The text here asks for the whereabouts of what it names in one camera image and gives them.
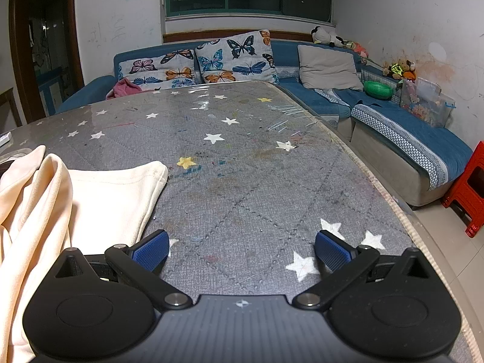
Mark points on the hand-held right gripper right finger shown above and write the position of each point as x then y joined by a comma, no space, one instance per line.
332,251

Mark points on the panda plush toy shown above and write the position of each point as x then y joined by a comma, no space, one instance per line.
323,37

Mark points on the cream sweatshirt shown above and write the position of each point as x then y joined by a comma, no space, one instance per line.
37,204

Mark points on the red plastic stool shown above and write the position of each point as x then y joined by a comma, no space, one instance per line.
469,185

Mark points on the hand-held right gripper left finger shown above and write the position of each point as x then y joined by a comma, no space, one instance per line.
151,251

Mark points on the large butterfly print cushion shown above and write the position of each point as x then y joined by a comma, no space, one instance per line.
234,56

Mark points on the brown plush toy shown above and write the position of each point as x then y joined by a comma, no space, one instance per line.
400,70

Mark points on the wooden side table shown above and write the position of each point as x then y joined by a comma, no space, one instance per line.
11,98

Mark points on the white remote control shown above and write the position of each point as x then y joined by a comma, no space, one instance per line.
3,139

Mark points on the plain grey cushion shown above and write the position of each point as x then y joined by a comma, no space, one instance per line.
329,66

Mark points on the pink plush toy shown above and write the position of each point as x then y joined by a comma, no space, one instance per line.
355,49

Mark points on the pink cloth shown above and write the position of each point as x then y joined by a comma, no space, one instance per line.
123,89

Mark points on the dark wooden door frame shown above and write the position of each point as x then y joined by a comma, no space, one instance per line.
75,45

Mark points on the blue corner sofa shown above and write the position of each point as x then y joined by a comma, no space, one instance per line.
393,121

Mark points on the low butterfly print cushion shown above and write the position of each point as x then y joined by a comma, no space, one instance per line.
166,68

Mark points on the clear plastic toy box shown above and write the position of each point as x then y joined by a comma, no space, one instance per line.
427,102

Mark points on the grey star-print tablecloth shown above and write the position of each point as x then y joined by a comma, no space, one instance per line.
245,166

